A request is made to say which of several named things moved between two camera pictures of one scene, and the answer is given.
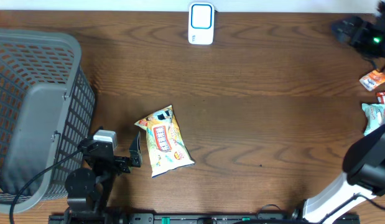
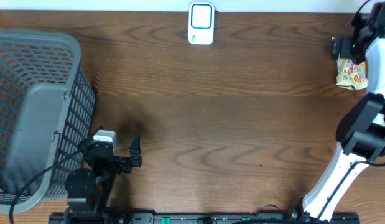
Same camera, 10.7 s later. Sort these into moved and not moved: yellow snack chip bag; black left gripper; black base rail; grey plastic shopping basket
Moved: yellow snack chip bag
Not moved: black left gripper; grey plastic shopping basket; black base rail
